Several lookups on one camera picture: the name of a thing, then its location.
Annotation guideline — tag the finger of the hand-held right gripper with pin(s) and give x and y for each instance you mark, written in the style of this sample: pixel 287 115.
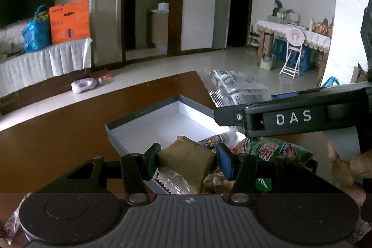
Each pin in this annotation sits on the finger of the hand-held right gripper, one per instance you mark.
pixel 229 117

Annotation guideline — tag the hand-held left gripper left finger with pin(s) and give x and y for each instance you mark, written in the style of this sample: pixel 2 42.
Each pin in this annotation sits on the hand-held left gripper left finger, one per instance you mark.
pixel 151 162

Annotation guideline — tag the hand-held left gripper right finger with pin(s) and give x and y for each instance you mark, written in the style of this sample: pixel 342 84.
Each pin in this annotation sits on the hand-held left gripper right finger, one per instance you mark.
pixel 225 162

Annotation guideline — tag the clear bag of printed packets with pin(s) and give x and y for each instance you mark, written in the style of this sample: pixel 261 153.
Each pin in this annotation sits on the clear bag of printed packets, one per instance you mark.
pixel 235 85

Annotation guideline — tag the olive brown snack packet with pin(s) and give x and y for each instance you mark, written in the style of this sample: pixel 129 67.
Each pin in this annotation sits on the olive brown snack packet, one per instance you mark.
pixel 186 162

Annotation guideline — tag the grey cardboard box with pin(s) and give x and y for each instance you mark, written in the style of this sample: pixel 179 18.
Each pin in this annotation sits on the grey cardboard box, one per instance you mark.
pixel 162 123

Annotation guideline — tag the person's right hand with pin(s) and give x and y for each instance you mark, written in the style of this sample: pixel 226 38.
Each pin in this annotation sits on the person's right hand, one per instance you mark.
pixel 357 168

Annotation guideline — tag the brown nut snack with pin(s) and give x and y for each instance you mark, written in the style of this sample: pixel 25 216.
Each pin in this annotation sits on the brown nut snack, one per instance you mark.
pixel 216 182

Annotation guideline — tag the teal bag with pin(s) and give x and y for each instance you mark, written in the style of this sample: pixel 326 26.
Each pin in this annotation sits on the teal bag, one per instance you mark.
pixel 331 81

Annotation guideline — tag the cardboard piece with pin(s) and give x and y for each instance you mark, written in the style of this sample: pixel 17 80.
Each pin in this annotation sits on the cardboard piece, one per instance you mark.
pixel 357 73

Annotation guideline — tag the green snack packet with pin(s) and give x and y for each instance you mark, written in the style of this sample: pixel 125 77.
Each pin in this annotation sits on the green snack packet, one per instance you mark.
pixel 270 150

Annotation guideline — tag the dining table with lace cloth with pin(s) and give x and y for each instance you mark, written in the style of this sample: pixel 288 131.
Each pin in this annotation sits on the dining table with lace cloth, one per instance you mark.
pixel 315 38

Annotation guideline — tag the blue plastic stool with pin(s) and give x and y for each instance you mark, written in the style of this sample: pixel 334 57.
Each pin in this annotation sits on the blue plastic stool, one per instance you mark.
pixel 279 47

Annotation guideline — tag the orange snack bags on table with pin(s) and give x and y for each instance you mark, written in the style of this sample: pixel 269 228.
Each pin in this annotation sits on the orange snack bags on table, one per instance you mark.
pixel 324 27

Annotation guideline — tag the white folding chair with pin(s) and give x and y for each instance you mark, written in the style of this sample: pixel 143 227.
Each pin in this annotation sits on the white folding chair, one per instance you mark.
pixel 295 37

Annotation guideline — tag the red item on floor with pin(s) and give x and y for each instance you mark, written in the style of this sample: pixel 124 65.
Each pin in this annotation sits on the red item on floor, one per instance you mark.
pixel 105 78

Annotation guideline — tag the purple and white bottle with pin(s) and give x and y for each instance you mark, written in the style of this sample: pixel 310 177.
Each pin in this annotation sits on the purple and white bottle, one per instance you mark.
pixel 84 86

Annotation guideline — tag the wooden kitchen counter cabinet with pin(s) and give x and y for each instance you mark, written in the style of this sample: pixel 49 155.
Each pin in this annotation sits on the wooden kitchen counter cabinet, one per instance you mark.
pixel 158 30

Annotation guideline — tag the white pot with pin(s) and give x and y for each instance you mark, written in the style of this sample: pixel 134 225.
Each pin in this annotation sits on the white pot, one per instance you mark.
pixel 163 6

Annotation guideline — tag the wooden television cabinet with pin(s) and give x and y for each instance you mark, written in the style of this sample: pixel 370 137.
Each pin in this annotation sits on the wooden television cabinet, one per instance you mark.
pixel 17 97

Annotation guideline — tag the pink candy wrapper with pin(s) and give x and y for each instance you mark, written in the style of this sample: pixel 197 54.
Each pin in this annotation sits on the pink candy wrapper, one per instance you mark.
pixel 14 221

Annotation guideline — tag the orange cardboard box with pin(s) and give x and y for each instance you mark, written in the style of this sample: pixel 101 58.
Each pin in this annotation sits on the orange cardboard box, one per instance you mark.
pixel 69 22

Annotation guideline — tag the blue plastic bag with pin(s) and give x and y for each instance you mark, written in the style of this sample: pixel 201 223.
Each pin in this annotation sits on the blue plastic bag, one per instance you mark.
pixel 36 33

